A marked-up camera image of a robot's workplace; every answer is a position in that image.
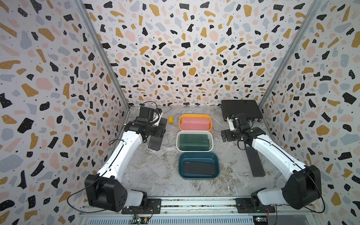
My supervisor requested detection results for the white storage box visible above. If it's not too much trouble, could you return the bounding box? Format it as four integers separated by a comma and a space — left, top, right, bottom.
176, 130, 214, 152

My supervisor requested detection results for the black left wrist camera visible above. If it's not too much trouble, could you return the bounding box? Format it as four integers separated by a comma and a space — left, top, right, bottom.
136, 106, 163, 126

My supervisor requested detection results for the yellow storage box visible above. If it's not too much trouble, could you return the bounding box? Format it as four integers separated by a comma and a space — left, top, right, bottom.
179, 114, 212, 131

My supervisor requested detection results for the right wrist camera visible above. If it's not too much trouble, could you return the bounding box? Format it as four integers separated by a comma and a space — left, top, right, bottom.
226, 114, 238, 131

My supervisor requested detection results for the black briefcase with metal latches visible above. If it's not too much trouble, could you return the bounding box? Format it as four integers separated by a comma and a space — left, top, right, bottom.
221, 100, 263, 122

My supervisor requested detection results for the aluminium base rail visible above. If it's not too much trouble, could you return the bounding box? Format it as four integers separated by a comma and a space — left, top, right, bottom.
78, 196, 321, 225

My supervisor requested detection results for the pink pencil case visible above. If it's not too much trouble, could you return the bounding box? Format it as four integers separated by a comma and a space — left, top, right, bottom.
180, 117, 211, 131

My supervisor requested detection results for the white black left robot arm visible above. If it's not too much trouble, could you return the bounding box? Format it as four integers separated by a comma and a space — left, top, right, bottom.
84, 122, 166, 212

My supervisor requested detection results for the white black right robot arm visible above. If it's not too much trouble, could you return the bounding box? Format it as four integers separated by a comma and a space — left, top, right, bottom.
221, 114, 322, 212

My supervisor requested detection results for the dark grey pencil case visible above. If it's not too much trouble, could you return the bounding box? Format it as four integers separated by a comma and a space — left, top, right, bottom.
148, 136, 163, 151
245, 146, 265, 177
183, 161, 217, 176

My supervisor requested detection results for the teal storage box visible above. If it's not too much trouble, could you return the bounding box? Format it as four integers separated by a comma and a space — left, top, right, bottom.
179, 152, 220, 180

